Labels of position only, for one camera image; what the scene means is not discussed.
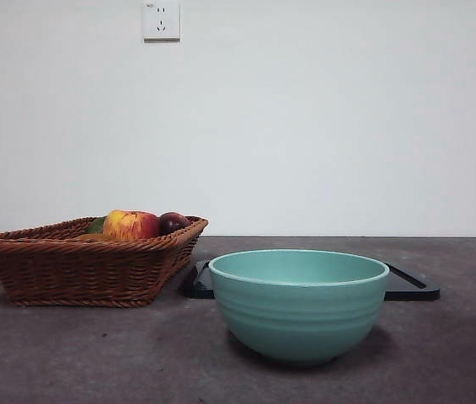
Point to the teal ribbed bowl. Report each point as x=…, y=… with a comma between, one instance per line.
x=301, y=320

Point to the brownish orange round fruit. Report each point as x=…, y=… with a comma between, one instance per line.
x=92, y=236

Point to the dark red plum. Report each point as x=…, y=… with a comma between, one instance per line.
x=172, y=222

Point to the red yellow apple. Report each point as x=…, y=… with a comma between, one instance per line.
x=132, y=225

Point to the green avocado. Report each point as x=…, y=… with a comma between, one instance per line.
x=96, y=225

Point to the brown wicker basket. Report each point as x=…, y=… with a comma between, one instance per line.
x=73, y=273

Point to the black rectangular tray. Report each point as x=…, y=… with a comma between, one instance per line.
x=412, y=292

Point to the white wall socket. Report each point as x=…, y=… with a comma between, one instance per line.
x=162, y=21

